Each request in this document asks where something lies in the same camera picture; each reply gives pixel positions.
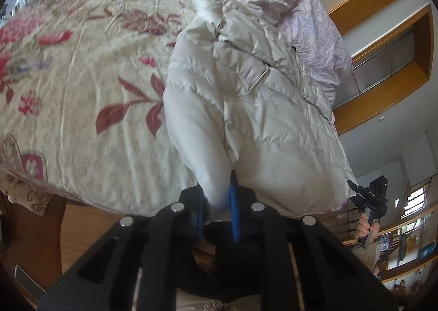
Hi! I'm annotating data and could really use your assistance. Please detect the white puffer jacket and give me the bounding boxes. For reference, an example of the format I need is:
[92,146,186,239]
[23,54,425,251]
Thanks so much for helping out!
[162,0,358,223]

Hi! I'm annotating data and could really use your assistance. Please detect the wooden bed frame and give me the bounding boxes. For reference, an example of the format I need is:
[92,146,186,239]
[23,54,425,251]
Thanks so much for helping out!
[0,191,66,281]

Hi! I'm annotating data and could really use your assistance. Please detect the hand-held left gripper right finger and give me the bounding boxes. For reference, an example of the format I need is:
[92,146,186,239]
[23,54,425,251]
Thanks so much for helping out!
[229,169,399,311]

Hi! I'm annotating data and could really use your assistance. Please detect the wooden shelf rack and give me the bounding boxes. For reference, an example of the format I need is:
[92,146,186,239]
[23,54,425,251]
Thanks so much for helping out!
[342,178,438,298]

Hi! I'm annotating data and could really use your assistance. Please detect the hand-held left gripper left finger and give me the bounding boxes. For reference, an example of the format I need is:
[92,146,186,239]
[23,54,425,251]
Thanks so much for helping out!
[38,186,208,311]

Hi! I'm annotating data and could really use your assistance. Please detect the person's right forearm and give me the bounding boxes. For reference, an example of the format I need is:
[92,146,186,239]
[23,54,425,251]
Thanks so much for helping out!
[355,243,382,279]

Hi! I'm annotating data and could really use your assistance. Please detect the floral bed sheet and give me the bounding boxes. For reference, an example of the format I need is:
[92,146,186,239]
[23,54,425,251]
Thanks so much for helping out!
[0,0,346,219]

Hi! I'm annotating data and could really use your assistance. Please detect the person's right hand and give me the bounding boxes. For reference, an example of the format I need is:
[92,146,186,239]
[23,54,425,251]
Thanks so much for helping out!
[355,212,381,247]

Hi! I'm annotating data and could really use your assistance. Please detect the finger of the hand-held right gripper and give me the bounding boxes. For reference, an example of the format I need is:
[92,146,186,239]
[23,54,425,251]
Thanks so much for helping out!
[347,179,364,199]

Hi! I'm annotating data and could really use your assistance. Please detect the wooden wall frame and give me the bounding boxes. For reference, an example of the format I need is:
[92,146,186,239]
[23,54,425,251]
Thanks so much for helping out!
[328,0,436,135]

